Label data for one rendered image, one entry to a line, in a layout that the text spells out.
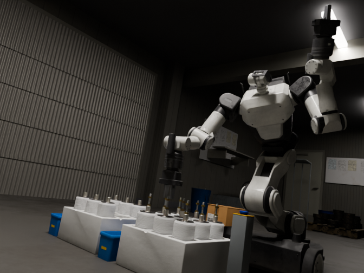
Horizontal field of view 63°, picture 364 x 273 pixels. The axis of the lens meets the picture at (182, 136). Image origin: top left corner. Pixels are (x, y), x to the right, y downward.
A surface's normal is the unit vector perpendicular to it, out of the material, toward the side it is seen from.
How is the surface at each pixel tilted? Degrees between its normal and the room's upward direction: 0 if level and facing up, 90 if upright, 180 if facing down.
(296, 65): 90
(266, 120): 133
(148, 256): 90
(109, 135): 90
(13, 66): 90
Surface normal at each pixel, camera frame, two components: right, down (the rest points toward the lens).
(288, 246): -0.34, -0.85
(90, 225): -0.63, -0.23
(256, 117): -0.33, 0.50
